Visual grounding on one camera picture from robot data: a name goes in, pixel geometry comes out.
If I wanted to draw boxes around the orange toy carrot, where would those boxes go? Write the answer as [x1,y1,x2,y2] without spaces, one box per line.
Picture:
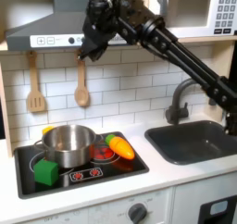
[105,133,136,161]

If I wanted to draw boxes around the wooden spoon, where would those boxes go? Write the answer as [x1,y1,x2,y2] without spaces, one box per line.
[73,50,91,107]

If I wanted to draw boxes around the grey range hood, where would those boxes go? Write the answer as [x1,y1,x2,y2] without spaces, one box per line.
[5,0,139,52]

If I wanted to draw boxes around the wooden slotted spatula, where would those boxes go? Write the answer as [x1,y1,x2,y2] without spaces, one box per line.
[26,50,47,114]

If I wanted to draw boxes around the yellow toy vegetable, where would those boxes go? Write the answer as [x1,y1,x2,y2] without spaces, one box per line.
[42,125,56,135]

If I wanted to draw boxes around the white toy microwave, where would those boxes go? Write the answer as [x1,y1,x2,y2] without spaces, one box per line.
[145,0,237,41]

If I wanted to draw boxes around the dark grey tap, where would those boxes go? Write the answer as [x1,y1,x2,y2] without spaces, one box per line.
[165,78,217,126]

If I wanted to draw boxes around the wooden microwave shelf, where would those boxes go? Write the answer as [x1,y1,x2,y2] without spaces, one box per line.
[126,0,237,46]

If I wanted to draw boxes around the steel pot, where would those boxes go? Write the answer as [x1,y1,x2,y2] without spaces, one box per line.
[33,124,103,169]

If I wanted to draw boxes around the black toy stove top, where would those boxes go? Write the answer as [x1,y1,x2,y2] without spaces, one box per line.
[13,131,150,200]

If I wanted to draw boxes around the dark grey sink basin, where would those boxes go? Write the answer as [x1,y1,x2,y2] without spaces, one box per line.
[143,119,237,166]

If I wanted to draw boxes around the green toy block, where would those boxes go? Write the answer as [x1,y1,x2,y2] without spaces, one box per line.
[32,158,59,187]

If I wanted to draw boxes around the white oven control panel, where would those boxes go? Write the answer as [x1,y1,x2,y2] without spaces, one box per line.
[18,187,174,224]

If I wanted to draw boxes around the grey oven knob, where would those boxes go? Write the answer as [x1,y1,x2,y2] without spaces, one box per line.
[127,203,148,224]

